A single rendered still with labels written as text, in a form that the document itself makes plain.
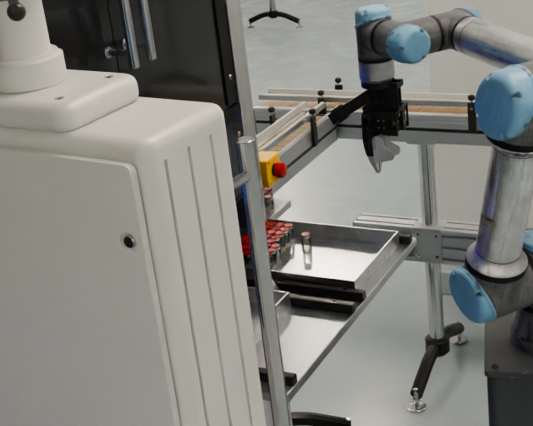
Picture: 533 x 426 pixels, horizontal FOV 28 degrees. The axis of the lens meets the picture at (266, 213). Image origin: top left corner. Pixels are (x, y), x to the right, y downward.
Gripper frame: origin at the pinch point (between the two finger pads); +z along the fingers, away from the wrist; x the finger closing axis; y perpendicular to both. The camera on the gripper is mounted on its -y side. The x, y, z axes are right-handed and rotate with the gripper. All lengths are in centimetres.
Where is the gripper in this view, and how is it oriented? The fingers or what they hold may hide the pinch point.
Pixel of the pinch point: (375, 166)
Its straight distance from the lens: 234.4
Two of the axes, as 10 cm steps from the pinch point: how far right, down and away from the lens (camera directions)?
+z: 1.1, 9.2, 3.8
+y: 8.9, 0.8, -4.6
